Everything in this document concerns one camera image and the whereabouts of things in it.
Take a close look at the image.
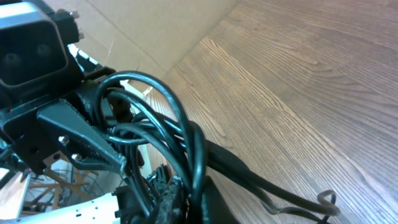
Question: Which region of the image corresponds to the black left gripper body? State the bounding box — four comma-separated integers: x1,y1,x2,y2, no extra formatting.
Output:
0,9,131,175

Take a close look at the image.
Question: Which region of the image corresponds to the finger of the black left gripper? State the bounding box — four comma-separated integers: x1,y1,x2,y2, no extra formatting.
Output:
37,100,127,174

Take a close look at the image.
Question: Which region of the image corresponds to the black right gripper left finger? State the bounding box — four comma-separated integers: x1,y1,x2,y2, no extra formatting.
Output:
146,175,187,224

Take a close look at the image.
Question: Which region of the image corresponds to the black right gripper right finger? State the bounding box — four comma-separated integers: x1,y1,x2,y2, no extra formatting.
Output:
201,176,239,224

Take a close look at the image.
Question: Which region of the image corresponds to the black cable bundle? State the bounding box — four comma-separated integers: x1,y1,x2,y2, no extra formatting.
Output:
93,70,341,224

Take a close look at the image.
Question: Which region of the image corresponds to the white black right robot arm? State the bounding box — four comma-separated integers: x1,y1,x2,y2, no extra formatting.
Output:
1,175,239,224

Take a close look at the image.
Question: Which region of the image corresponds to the brown cardboard back panel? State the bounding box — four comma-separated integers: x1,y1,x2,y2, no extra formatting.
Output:
47,0,238,79

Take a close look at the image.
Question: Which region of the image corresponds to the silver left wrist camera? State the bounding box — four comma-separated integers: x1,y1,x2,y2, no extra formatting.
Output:
1,2,68,86

